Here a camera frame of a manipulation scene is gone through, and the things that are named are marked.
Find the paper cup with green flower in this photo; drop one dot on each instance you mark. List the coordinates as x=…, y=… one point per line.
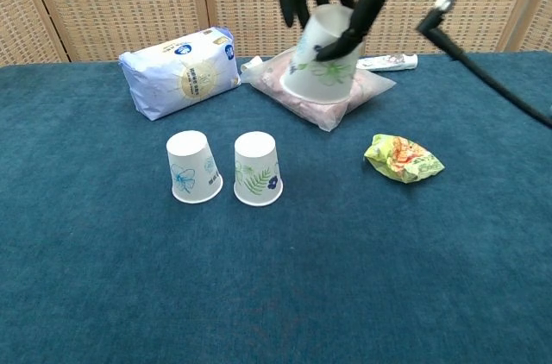
x=323, y=75

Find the paper cup with blue flower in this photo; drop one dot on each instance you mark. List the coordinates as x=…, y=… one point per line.
x=190, y=165

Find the crumpled yellow-green snack packet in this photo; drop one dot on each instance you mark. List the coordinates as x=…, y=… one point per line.
x=403, y=159

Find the white printed tube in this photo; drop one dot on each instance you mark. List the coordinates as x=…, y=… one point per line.
x=388, y=63

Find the blue table cloth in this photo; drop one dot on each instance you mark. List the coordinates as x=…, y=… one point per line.
x=276, y=278

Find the clear bag with pink cloth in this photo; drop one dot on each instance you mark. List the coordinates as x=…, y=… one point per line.
x=310, y=109

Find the paper cup with fern print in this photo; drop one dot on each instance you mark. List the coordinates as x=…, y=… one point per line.
x=256, y=165

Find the white tissue pack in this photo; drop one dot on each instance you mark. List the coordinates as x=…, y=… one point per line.
x=181, y=75

